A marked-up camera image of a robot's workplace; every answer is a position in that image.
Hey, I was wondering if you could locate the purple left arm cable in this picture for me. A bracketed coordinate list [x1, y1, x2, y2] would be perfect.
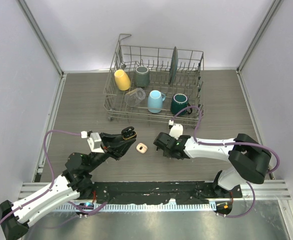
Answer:
[0, 129, 111, 240]

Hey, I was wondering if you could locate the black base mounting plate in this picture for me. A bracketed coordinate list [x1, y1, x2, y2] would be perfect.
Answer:
[92, 181, 243, 205]

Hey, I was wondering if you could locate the clear glass cup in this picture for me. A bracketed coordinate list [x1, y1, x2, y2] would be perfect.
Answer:
[124, 87, 146, 107]

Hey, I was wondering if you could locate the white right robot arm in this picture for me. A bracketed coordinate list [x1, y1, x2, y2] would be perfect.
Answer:
[153, 132, 272, 198]

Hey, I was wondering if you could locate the black earbud charging case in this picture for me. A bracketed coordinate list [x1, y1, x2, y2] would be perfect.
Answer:
[121, 126, 137, 140]

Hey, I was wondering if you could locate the grey wire dish rack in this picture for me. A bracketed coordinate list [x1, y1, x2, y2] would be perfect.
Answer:
[103, 33, 205, 127]

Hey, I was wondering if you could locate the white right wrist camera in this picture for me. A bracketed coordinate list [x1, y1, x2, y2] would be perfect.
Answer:
[168, 120, 184, 140]

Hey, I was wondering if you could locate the dark teal mug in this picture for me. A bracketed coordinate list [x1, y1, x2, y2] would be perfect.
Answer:
[170, 93, 191, 115]

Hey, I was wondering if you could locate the yellow cup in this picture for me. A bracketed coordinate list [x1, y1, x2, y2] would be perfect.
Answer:
[114, 69, 131, 91]

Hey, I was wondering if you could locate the grey-green mug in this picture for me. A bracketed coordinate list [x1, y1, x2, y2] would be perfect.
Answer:
[134, 66, 150, 88]

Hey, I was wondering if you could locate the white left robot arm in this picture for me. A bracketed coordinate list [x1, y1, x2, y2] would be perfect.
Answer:
[0, 126, 137, 240]

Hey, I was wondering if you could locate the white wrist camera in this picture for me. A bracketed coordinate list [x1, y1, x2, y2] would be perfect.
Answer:
[80, 131, 104, 153]
[168, 120, 184, 140]

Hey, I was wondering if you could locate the light blue mug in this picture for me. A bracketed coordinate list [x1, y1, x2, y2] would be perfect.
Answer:
[147, 90, 166, 114]

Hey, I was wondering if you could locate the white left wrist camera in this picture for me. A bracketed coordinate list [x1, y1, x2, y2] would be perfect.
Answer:
[80, 131, 104, 153]

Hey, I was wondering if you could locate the aluminium slotted rail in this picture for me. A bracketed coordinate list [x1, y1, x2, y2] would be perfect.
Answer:
[42, 202, 217, 213]

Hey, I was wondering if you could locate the beige earbud charging case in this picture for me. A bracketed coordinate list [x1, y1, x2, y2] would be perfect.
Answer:
[136, 143, 148, 154]

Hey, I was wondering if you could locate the teal plate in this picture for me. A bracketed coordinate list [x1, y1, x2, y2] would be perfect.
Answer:
[168, 46, 179, 85]

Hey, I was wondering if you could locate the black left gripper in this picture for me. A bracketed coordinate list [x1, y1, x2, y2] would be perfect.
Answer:
[86, 132, 136, 173]

